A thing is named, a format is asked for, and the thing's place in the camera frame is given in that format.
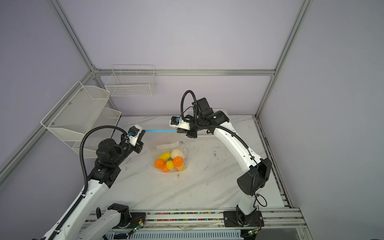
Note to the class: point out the orange tangerine back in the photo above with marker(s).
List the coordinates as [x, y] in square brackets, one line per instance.
[178, 162]

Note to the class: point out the white wire wall basket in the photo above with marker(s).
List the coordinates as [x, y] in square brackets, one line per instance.
[132, 81]

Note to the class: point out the orange tangerine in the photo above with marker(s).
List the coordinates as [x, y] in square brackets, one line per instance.
[159, 163]
[178, 162]
[164, 169]

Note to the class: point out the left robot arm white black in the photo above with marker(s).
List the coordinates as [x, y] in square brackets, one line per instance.
[101, 178]

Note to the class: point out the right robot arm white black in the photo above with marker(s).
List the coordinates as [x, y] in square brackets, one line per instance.
[256, 171]

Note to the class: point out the upper white mesh shelf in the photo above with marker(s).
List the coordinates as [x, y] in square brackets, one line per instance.
[78, 95]

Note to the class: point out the aluminium front rail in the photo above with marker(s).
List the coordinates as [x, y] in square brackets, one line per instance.
[186, 220]

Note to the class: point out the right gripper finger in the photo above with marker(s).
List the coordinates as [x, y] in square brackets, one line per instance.
[182, 131]
[192, 134]

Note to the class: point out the orange tangerine front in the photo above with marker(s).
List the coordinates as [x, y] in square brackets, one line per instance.
[164, 169]

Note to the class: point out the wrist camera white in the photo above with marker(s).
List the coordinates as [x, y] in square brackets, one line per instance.
[133, 134]
[176, 122]

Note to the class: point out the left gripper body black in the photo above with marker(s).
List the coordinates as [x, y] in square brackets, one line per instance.
[125, 150]

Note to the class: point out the round yellow fruit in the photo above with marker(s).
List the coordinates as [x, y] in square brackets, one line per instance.
[181, 168]

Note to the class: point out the lower white mesh shelf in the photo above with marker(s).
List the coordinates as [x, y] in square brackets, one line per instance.
[96, 135]

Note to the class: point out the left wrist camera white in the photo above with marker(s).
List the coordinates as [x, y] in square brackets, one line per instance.
[133, 134]

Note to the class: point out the clear zip top bag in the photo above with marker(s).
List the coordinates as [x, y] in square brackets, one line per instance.
[166, 150]

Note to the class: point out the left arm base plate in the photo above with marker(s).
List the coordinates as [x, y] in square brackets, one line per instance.
[129, 220]

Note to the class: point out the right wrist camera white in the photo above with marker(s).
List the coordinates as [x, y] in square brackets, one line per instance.
[176, 122]

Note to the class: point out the small yellow lemon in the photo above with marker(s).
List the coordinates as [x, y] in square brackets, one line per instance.
[170, 165]

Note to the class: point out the white mesh shelf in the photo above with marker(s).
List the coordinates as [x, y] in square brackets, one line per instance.
[96, 135]
[78, 95]

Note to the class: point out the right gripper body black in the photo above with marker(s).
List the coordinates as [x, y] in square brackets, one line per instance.
[195, 123]

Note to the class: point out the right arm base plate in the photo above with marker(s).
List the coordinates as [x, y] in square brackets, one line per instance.
[238, 219]

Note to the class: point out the white garlic bulb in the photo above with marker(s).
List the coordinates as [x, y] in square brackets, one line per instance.
[177, 153]

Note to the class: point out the white plastic perforated basket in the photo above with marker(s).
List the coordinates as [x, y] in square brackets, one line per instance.
[225, 127]

